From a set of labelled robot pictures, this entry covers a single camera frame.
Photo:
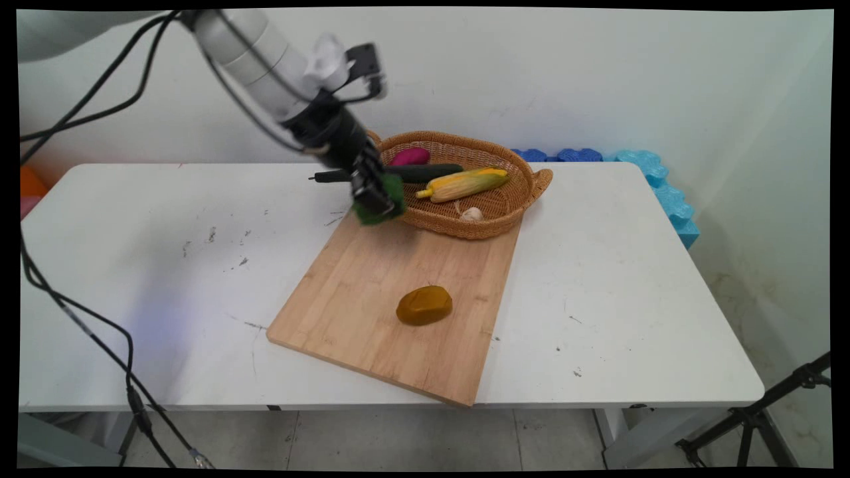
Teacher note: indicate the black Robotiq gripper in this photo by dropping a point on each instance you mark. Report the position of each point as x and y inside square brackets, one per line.
[332, 133]

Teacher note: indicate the green toy bell pepper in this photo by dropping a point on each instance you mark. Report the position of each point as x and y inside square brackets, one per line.
[372, 218]

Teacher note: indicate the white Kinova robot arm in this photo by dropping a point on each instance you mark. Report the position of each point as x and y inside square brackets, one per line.
[259, 53]

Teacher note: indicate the purple toy sweet potato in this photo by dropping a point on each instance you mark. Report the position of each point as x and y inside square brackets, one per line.
[410, 157]

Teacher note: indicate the dark green toy cucumber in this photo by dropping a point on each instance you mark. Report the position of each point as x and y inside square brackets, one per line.
[425, 172]

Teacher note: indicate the yellow toy corn cob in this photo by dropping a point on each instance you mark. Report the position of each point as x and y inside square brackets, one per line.
[465, 184]

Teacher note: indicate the white toy garlic bulb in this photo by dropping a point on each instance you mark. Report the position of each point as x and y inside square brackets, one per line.
[472, 214]

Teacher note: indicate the brown toy potato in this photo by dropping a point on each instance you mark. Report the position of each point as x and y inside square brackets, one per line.
[425, 305]

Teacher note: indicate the wooden cutting board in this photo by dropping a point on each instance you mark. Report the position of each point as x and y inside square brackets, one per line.
[372, 332]

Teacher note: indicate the dark blue foam mat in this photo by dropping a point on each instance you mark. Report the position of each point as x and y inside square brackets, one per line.
[531, 155]
[579, 155]

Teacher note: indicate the light blue foam mat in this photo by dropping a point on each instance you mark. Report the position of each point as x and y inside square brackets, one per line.
[671, 199]

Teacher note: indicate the white table leg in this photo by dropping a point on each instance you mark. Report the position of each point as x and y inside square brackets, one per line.
[611, 431]

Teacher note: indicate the orange block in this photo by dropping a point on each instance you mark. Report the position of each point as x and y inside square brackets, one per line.
[32, 180]

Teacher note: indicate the pink block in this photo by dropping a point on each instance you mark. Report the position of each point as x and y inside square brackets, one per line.
[28, 207]

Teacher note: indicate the black tripod stand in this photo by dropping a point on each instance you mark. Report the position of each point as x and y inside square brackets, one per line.
[754, 417]

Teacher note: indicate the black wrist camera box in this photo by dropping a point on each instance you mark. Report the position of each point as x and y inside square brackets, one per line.
[366, 63]

